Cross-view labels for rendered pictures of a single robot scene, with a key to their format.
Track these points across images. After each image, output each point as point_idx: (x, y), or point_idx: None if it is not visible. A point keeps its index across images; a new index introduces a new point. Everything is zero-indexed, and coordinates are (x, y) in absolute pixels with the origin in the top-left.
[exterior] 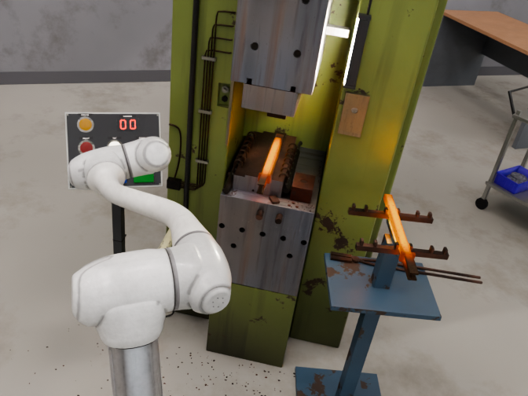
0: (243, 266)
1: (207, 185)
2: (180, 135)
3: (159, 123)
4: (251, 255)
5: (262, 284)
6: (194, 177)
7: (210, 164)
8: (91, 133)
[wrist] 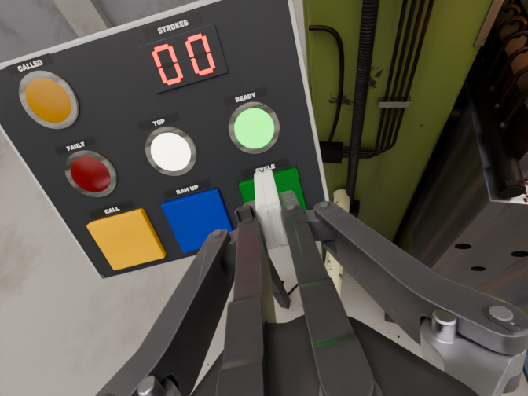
0: (487, 287)
1: (398, 146)
2: (341, 52)
3: (295, 23)
4: (518, 281)
5: (516, 304)
6: (370, 135)
7: (412, 105)
8: (82, 125)
